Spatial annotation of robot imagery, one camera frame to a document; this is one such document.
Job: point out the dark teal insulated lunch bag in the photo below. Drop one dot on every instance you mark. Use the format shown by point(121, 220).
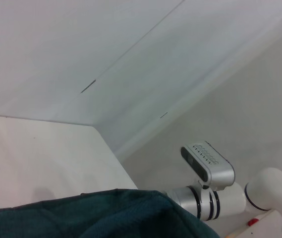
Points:
point(81, 218)

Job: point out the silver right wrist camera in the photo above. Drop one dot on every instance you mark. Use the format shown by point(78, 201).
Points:
point(215, 168)

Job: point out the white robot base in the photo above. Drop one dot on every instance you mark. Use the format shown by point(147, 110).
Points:
point(267, 229)

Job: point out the red button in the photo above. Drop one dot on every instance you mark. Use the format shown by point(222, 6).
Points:
point(253, 221)

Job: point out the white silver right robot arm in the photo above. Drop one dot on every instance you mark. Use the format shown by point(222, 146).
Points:
point(269, 188)

